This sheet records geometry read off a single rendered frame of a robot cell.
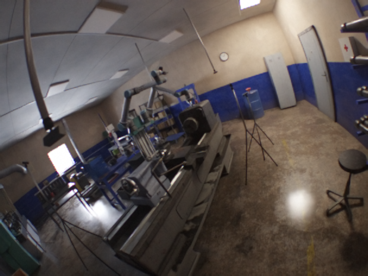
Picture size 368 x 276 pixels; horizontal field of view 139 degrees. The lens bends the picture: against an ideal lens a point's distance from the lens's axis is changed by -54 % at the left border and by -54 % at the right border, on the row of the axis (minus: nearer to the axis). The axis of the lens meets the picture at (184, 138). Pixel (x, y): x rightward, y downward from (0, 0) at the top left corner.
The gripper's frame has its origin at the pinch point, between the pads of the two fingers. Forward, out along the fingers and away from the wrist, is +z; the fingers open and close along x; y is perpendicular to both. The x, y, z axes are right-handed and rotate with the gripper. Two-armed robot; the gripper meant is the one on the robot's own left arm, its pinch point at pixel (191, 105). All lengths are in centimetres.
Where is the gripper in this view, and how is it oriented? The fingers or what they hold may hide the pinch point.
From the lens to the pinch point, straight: 291.9
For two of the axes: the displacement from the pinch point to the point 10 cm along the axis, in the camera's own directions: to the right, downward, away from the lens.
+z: 4.0, 8.8, 2.6
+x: 7.2, -4.8, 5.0
